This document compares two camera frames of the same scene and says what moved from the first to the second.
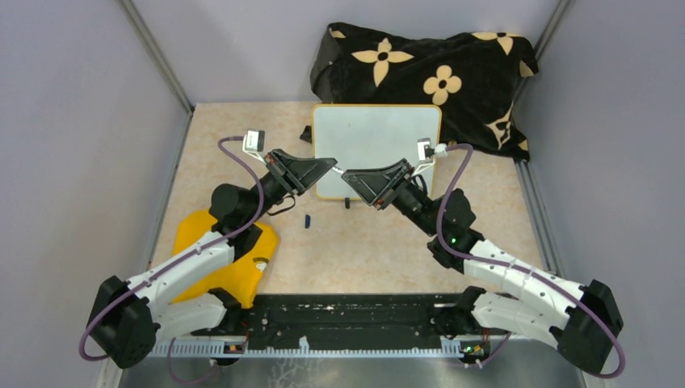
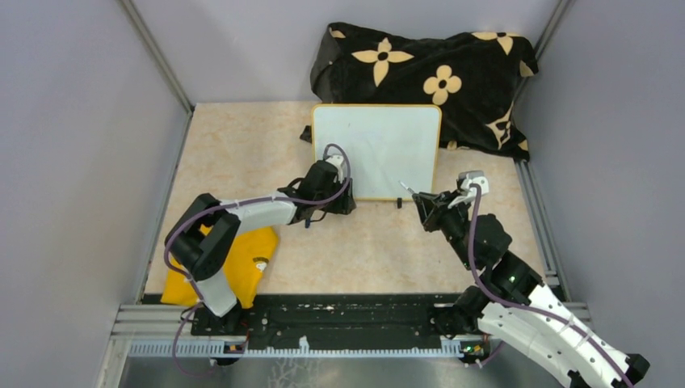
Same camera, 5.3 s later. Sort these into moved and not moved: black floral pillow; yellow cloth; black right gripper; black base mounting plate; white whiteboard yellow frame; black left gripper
Moved: black right gripper; black left gripper
Not moved: black base mounting plate; yellow cloth; black floral pillow; white whiteboard yellow frame
